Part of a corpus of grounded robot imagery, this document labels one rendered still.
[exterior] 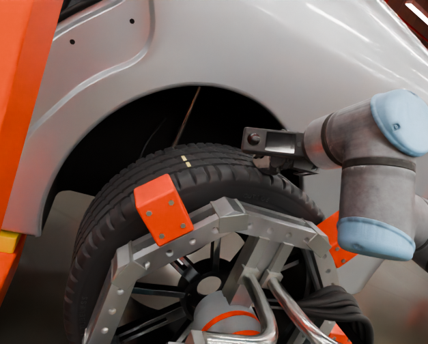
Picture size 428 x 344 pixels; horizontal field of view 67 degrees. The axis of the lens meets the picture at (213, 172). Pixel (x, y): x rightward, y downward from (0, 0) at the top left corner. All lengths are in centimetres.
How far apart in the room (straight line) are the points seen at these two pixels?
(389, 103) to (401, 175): 9
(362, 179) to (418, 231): 10
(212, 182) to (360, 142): 29
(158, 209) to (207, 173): 15
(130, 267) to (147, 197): 13
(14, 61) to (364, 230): 41
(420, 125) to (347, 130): 9
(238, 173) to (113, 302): 33
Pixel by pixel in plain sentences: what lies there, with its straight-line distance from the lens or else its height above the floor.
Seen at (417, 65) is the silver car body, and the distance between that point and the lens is 127.
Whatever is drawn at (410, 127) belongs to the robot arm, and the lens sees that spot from 47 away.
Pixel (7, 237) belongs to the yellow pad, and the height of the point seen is 73.
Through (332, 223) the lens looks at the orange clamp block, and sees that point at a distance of 77.
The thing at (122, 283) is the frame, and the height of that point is 94.
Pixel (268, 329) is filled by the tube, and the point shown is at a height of 101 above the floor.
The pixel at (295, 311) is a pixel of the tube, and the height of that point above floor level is 101.
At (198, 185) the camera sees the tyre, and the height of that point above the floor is 112.
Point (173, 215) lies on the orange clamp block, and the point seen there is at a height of 108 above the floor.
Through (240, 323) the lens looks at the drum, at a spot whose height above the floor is 92.
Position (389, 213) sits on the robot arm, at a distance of 45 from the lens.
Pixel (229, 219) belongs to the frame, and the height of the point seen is 110.
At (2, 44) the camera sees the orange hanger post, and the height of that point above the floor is 126.
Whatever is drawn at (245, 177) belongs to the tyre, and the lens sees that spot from 66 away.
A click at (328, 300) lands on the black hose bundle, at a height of 103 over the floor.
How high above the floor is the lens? 130
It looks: 14 degrees down
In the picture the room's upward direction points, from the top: 24 degrees clockwise
